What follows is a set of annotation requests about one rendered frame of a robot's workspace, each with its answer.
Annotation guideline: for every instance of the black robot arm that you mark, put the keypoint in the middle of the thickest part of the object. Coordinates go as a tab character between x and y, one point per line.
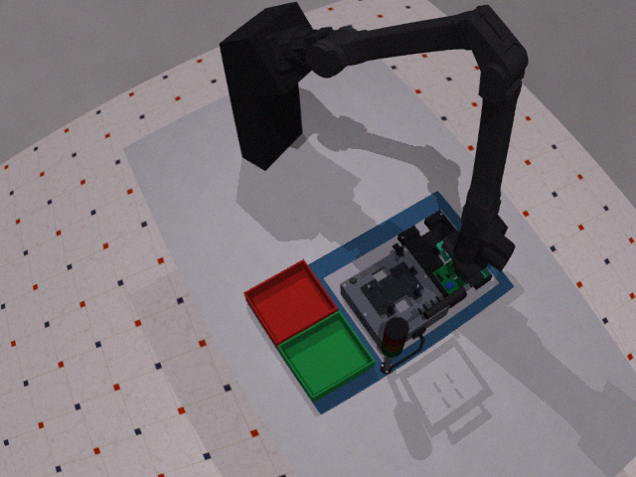
502	68

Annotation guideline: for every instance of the green circuit board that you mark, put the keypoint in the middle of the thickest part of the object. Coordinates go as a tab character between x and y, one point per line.
448	277

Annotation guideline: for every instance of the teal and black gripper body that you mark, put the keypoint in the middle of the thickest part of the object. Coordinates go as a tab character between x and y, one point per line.
463	262

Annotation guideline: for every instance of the red square tray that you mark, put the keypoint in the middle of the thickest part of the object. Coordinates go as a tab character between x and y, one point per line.
289	300

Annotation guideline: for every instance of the green bin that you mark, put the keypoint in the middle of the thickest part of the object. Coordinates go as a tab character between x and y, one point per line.
324	354

